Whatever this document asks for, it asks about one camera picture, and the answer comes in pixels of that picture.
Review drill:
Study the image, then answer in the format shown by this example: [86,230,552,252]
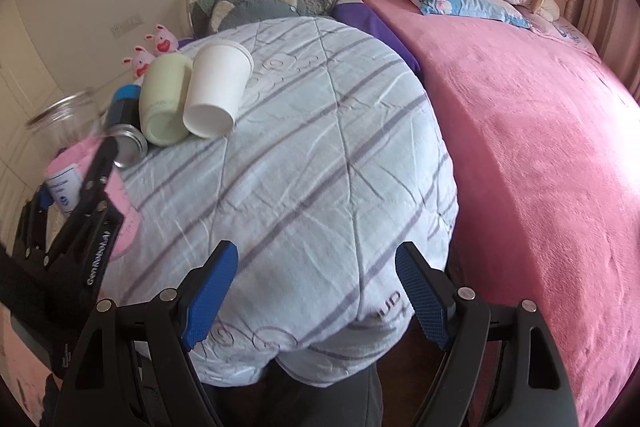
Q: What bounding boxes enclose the white wall socket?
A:
[112,13,146,38]

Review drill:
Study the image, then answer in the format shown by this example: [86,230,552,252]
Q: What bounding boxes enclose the pink blanket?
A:
[360,0,640,427]

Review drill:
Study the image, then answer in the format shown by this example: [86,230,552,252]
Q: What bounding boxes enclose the light blue striped quilt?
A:
[97,14,461,389]

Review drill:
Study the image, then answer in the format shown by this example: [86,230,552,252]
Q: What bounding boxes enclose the white labelled bottle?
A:
[44,163,84,214]

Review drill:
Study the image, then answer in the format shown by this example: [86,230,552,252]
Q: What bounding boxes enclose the dark blue metal tumbler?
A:
[102,83,149,168]

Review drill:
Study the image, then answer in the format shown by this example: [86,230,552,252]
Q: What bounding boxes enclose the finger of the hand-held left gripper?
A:
[17,189,55,260]
[60,137,122,235]

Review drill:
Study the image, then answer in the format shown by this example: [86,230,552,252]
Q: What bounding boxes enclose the white wardrobe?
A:
[0,0,56,228]

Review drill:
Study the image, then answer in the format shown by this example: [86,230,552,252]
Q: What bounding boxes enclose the pale green cup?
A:
[138,54,195,146]

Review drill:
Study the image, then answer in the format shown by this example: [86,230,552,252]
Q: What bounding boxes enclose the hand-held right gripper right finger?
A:
[395,241,576,427]

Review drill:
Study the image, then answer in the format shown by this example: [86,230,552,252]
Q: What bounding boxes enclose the pink bunny plush toy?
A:
[145,23,181,56]
[121,44,157,80]

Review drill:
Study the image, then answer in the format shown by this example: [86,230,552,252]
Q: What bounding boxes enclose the clear glass jar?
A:
[25,89,108,158]

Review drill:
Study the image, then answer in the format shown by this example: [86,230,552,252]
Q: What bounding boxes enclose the blue printed pillow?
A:
[400,0,534,30]

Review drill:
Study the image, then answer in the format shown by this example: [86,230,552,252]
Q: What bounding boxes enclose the pink curtain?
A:
[575,0,640,102]

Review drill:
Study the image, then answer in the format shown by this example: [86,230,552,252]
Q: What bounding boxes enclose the grey bear plush toy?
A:
[207,0,309,34]

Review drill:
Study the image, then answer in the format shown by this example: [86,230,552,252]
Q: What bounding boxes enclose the person's dark trousers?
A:
[202,347,383,427]

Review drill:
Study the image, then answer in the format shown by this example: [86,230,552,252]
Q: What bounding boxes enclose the purple cloth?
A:
[332,2,426,82]

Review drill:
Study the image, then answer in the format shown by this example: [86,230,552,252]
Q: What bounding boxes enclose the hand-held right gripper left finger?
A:
[52,241,239,427]

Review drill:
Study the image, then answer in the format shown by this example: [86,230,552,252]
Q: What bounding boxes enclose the white paper cup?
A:
[182,41,254,139]

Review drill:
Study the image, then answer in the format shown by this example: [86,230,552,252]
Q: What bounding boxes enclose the white printed pillow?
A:
[530,14,599,56]

